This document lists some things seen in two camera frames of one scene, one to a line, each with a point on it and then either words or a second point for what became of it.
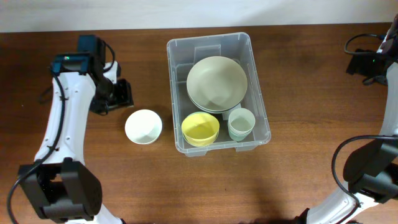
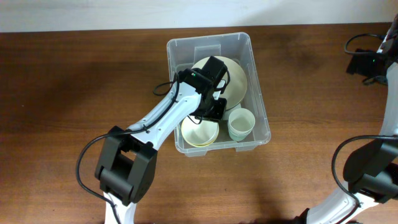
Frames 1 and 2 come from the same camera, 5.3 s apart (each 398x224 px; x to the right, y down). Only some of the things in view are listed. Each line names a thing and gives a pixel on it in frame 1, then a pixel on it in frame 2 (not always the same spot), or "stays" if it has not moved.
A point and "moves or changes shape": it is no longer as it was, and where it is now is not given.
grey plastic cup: (239, 129) stays
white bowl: (143, 126) moves or changes shape
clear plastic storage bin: (217, 102) stays
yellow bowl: (199, 129) stays
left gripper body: (114, 96) to (216, 110)
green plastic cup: (238, 134) stays
